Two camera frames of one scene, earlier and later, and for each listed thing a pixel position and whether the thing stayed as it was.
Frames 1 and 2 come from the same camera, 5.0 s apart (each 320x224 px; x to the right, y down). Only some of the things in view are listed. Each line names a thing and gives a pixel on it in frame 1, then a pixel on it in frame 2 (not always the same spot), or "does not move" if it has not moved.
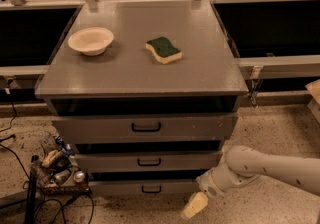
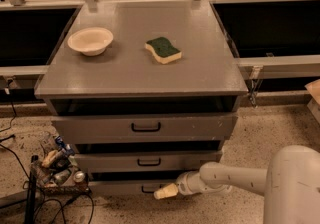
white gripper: (209, 185) -> (184, 183)
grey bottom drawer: (144, 187) does not move
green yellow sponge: (163, 49) does not move
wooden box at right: (314, 106) does not move
